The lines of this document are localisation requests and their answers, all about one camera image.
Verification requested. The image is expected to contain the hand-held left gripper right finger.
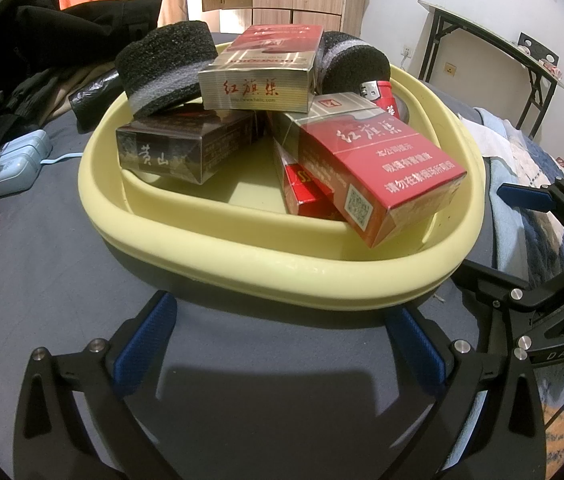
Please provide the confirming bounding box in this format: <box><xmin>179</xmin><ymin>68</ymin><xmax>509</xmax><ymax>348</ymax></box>
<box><xmin>377</xmin><ymin>305</ymin><xmax>550</xmax><ymax>480</ymax></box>

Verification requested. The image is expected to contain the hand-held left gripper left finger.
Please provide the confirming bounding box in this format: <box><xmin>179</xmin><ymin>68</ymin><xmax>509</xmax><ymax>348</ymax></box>
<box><xmin>12</xmin><ymin>290</ymin><xmax>183</xmax><ymax>480</ymax></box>

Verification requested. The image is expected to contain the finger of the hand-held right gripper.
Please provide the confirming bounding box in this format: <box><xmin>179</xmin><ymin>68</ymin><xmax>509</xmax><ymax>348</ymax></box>
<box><xmin>454</xmin><ymin>257</ymin><xmax>564</xmax><ymax>391</ymax></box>
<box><xmin>498</xmin><ymin>179</ymin><xmax>564</xmax><ymax>261</ymax></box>

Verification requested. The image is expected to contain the large red cigarette pack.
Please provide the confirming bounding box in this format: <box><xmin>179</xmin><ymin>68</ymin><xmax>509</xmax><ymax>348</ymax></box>
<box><xmin>282</xmin><ymin>92</ymin><xmax>468</xmax><ymax>249</ymax></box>

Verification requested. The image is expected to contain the yellow plastic basin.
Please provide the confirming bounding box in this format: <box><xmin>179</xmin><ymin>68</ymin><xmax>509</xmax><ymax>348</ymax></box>
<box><xmin>78</xmin><ymin>40</ymin><xmax>487</xmax><ymax>313</ymax></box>

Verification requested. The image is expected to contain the red lighter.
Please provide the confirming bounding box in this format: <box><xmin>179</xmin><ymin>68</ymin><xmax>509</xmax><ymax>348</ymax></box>
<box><xmin>359</xmin><ymin>80</ymin><xmax>411</xmax><ymax>122</ymax></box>

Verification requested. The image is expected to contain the small red cigarette pack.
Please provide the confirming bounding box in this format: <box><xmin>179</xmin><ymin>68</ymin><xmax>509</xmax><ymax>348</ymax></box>
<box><xmin>272</xmin><ymin>140</ymin><xmax>343</xmax><ymax>219</ymax></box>

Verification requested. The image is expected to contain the dark brown cigarette pack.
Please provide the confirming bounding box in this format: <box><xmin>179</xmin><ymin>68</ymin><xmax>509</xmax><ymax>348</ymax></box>
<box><xmin>116</xmin><ymin>107</ymin><xmax>263</xmax><ymax>185</ymax></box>

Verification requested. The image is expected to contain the black foam roll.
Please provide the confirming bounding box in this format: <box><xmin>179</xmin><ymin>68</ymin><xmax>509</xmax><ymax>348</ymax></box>
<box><xmin>317</xmin><ymin>31</ymin><xmax>391</xmax><ymax>96</ymax></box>
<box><xmin>115</xmin><ymin>20</ymin><xmax>219</xmax><ymax>117</ymax></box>

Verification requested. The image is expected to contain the gold and red cigarette pack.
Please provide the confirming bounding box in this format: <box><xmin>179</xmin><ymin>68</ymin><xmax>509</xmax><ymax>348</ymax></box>
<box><xmin>198</xmin><ymin>24</ymin><xmax>325</xmax><ymax>114</ymax></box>

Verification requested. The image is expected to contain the printed blue white blanket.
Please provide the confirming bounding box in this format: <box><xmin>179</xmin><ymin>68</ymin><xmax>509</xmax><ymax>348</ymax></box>
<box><xmin>457</xmin><ymin>105</ymin><xmax>564</xmax><ymax>461</ymax></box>

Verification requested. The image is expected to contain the grey bed sheet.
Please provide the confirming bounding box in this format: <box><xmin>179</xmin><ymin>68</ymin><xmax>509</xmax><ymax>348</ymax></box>
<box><xmin>0</xmin><ymin>30</ymin><xmax>513</xmax><ymax>480</ymax></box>

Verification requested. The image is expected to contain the black folding table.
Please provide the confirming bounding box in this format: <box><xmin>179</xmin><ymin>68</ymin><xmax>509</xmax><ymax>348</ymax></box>
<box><xmin>416</xmin><ymin>0</ymin><xmax>564</xmax><ymax>137</ymax></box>

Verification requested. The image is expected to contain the light blue case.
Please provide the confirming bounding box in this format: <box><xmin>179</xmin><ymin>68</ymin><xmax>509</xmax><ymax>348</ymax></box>
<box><xmin>0</xmin><ymin>129</ymin><xmax>53</xmax><ymax>199</ymax></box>

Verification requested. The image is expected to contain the black glossy pouch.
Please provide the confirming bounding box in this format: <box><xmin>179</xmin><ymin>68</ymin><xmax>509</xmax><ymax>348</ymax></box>
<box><xmin>68</xmin><ymin>67</ymin><xmax>128</xmax><ymax>134</ymax></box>

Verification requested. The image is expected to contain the beige cloth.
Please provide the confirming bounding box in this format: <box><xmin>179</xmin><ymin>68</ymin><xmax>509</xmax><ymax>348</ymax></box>
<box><xmin>39</xmin><ymin>62</ymin><xmax>118</xmax><ymax>122</ymax></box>

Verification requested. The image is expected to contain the black jacket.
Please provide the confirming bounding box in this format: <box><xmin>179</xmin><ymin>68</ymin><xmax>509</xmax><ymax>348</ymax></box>
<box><xmin>0</xmin><ymin>0</ymin><xmax>163</xmax><ymax>137</ymax></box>

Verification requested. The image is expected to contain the black metal bracket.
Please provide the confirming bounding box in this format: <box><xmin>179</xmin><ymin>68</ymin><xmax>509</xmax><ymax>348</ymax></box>
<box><xmin>517</xmin><ymin>32</ymin><xmax>561</xmax><ymax>70</ymax></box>

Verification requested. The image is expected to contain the light blue cable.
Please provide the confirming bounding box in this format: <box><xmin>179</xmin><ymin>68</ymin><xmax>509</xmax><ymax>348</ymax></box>
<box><xmin>36</xmin><ymin>152</ymin><xmax>83</xmax><ymax>167</ymax></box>

